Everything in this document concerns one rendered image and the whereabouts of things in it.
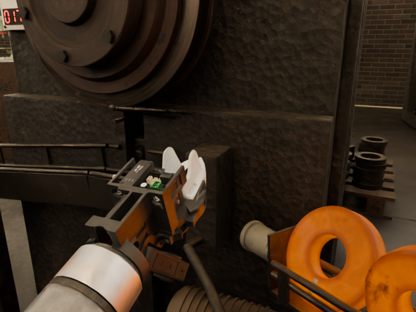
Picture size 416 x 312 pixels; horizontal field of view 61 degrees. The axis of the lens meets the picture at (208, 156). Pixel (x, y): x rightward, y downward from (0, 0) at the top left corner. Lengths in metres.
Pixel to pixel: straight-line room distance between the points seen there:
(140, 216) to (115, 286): 0.07
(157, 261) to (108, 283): 0.09
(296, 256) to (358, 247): 0.11
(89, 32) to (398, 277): 0.65
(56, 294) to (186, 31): 0.53
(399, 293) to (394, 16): 6.38
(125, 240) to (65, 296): 0.07
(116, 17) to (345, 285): 0.58
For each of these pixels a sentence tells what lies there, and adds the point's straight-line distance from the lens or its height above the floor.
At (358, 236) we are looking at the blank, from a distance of 0.56.
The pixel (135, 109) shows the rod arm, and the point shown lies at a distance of 0.74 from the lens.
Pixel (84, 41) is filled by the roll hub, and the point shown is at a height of 1.02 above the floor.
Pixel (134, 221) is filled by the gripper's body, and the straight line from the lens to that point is 0.36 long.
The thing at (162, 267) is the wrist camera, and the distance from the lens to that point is 0.42.
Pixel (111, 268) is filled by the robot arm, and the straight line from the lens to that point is 0.34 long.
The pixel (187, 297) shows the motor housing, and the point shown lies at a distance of 0.77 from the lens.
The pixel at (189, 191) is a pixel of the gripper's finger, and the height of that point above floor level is 0.84.
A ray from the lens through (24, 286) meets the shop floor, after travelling 1.85.
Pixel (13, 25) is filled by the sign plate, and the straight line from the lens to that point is 1.23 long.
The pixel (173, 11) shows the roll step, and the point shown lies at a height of 1.08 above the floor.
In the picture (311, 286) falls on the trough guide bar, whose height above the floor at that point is 0.68.
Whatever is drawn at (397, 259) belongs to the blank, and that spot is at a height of 0.78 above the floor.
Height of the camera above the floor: 1.02
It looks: 17 degrees down
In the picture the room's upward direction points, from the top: straight up
